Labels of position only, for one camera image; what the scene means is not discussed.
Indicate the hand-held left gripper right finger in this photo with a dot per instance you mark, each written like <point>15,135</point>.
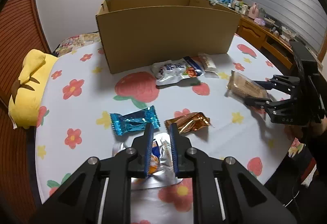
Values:
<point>175,152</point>

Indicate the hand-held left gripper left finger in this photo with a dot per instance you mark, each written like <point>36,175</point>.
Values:
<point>148,152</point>

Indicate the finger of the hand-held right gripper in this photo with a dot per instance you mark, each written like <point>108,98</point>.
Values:
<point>265,106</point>
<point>278,81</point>

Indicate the silver snack packet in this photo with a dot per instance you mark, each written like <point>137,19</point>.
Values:
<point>163,175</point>

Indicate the brown cake packet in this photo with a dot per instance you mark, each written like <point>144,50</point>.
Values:
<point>245,86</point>

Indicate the bronze foil wrapper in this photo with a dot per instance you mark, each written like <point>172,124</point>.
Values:
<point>189,120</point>

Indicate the blue candy wrapper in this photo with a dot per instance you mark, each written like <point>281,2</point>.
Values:
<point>132,119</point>

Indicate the small white brown snack bar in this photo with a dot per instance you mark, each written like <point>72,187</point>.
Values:
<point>208,62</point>

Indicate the blue orange snack pouch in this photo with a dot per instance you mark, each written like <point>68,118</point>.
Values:
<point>194,68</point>

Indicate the white pouch blue print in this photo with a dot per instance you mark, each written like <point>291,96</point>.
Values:
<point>166,70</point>

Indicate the cardboard box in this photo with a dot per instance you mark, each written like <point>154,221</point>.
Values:
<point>166,32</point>

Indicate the person's right hand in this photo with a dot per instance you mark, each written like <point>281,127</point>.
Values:
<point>292,133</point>

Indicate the wooden sideboard cabinet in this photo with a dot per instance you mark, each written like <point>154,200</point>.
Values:
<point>253,32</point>

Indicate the strawberry flower printed blanket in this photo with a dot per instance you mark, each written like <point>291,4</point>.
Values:
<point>89,101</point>

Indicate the yellow plush toy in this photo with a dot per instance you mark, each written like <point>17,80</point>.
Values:
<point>28,86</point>

